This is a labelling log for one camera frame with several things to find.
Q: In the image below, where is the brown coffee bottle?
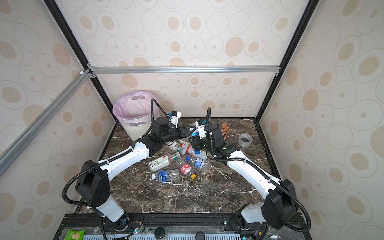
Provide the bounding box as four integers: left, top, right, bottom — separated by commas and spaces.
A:
221, 123, 229, 140

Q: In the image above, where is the blue label water bottle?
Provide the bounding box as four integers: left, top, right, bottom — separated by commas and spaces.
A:
191, 129, 200, 137

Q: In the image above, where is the white bin with purple bag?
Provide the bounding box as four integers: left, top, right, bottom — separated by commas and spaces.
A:
113, 91, 156, 141

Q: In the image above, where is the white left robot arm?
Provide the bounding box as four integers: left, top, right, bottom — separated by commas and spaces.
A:
62, 99, 196, 229

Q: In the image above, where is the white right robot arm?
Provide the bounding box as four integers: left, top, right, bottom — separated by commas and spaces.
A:
189, 108, 312, 233

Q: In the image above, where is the white bottle red cap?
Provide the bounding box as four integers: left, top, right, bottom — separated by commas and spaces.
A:
180, 144, 208, 160

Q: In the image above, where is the small bottle blue cap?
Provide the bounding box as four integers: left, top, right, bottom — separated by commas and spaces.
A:
186, 156, 209, 170

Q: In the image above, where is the clear tape roll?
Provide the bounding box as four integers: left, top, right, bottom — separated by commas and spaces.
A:
238, 133, 253, 148

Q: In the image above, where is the white bottle green leaf label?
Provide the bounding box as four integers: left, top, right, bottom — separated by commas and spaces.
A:
148, 153, 181, 173

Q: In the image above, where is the crushed bottle red label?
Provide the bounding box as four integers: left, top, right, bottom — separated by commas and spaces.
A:
174, 159, 192, 175

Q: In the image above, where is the clear bottle blue label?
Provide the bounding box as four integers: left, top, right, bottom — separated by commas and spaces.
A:
151, 169, 181, 182

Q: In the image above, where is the green snack packet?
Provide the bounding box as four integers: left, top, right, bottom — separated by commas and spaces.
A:
64, 229, 86, 240

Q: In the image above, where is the clear bottle green ring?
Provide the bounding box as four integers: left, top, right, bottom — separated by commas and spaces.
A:
166, 140, 187, 155

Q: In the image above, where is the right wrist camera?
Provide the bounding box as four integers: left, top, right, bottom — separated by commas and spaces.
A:
195, 119, 207, 139

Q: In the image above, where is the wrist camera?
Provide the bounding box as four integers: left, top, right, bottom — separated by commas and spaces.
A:
195, 119, 207, 139
168, 111, 182, 127

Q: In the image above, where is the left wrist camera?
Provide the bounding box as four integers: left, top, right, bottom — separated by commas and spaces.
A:
168, 111, 182, 127

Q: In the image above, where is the horizontal aluminium frame bar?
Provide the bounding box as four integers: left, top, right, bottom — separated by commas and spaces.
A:
91, 66, 280, 74

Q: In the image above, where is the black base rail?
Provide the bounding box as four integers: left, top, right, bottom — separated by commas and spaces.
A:
54, 213, 311, 240

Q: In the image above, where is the left aluminium frame bar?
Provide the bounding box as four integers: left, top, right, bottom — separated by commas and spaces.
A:
1, 70, 91, 175

